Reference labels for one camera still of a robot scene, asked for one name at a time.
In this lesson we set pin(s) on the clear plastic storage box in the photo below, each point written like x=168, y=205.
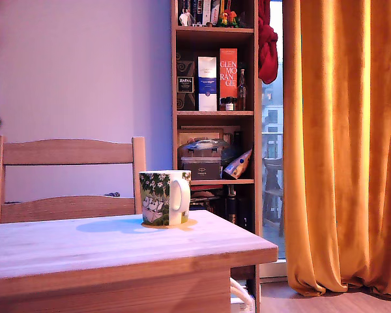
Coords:
x=201, y=146

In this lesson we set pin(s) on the black pen gift box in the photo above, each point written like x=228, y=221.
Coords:
x=201, y=172

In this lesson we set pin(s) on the snack bag with blue label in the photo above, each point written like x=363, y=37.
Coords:
x=237, y=166

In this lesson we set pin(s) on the black bottle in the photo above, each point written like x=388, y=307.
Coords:
x=238, y=138

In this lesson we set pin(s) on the white mug green cartoon print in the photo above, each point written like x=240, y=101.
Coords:
x=155, y=195

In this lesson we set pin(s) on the small dark bottle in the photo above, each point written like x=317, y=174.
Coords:
x=223, y=105

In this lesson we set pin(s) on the black box with swirls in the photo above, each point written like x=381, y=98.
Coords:
x=186, y=98

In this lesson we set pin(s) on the small jar white label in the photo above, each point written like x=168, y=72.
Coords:
x=230, y=105

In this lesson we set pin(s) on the black tube with gold band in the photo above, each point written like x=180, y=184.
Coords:
x=232, y=208

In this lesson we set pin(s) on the cork coaster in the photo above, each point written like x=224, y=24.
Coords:
x=191, y=224

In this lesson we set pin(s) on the wooden bookshelf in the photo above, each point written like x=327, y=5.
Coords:
x=258, y=130

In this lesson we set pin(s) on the white and blue box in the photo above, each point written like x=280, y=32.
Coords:
x=208, y=84

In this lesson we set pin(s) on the clear glass bottle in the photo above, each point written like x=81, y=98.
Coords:
x=242, y=94

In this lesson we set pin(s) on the balcony chair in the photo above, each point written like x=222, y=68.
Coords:
x=273, y=195

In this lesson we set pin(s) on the red whisky box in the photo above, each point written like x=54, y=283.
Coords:
x=228, y=65

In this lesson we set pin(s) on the red knotted curtain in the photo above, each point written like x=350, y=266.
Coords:
x=268, y=55

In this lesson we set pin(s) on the wooden chair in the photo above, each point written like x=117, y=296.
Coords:
x=65, y=151

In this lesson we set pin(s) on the white figurine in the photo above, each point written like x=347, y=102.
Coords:
x=185, y=18

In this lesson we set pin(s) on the colourful parrot figurine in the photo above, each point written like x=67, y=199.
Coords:
x=229, y=18

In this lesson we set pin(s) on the orange curtain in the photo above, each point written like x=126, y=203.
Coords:
x=340, y=146

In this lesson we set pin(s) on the dark book white lettering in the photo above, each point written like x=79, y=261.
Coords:
x=195, y=8

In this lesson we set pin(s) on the white book red lettering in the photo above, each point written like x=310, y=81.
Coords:
x=215, y=8

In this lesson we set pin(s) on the white power strip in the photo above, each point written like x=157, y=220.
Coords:
x=243, y=308

